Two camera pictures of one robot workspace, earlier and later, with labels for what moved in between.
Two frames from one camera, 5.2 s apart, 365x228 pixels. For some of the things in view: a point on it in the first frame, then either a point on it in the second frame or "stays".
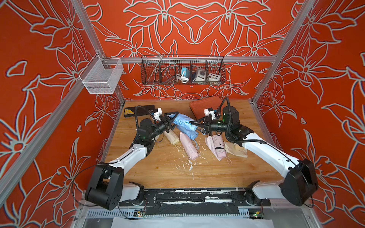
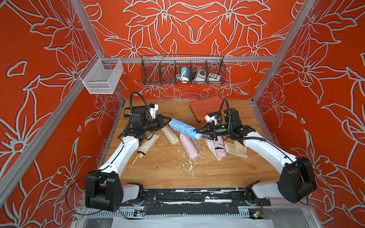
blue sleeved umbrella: (184, 121) → (182, 128)
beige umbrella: (235, 149) stays
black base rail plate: (196, 201) stays
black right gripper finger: (199, 121) → (204, 127)
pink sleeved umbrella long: (189, 145) stays
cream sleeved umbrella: (172, 137) stays
